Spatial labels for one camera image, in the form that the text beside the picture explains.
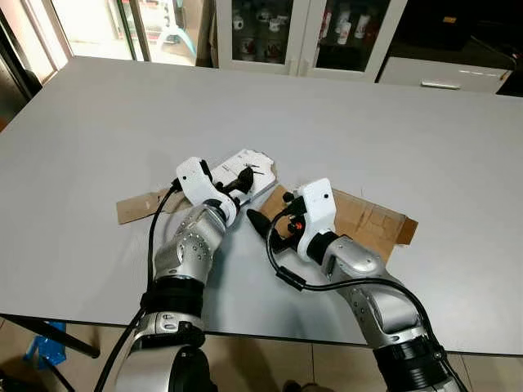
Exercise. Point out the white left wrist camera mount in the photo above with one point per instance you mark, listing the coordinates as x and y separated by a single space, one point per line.
194 181

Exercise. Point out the glass sliding door frame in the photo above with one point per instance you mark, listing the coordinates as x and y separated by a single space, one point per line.
139 28

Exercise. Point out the blue plastic object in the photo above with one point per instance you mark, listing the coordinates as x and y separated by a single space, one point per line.
45 345

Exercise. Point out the large brown cardboard piece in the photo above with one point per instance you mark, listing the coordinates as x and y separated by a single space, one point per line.
372 220

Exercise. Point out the narrow brown cardboard strip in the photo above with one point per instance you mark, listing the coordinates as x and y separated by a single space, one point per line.
139 206

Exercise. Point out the black table leg bar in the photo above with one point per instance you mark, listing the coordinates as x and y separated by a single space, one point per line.
57 339

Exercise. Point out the white glass door cabinet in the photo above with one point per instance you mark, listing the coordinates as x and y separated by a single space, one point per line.
306 37

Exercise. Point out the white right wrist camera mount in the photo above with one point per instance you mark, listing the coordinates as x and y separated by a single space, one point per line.
316 208

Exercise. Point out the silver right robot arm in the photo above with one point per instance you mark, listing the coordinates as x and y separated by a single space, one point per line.
384 314

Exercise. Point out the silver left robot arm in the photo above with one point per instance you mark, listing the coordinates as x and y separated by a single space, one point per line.
184 249

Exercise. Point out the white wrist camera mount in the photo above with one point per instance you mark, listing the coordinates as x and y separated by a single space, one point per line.
316 208
194 181

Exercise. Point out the dark right robot foot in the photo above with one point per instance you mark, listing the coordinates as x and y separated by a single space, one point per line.
302 386

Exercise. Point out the white drawer unit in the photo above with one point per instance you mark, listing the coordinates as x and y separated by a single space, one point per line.
474 75

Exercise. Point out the teal plastic stool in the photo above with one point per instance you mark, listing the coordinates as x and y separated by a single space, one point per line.
176 34

